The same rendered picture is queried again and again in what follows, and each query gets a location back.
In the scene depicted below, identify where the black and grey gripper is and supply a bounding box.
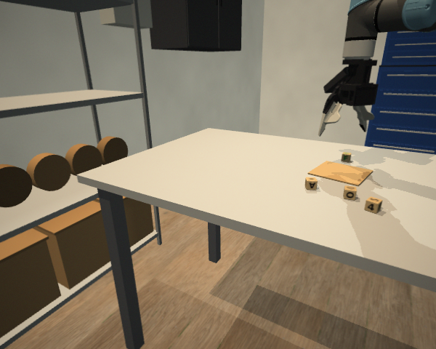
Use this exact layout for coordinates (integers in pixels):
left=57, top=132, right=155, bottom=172
left=318, top=59, right=378, bottom=136

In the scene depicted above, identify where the tan wooden letter block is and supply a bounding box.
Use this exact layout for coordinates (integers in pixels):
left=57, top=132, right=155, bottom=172
left=344, top=186, right=357, bottom=200
left=341, top=152, right=352, bottom=162
left=364, top=197, right=382, bottom=214
left=305, top=177, right=318, bottom=190

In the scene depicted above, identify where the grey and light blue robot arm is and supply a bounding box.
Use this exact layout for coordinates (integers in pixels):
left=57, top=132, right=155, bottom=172
left=323, top=0, right=436, bottom=93

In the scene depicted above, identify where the orange mat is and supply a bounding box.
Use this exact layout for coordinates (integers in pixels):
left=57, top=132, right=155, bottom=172
left=308, top=161, right=373, bottom=186

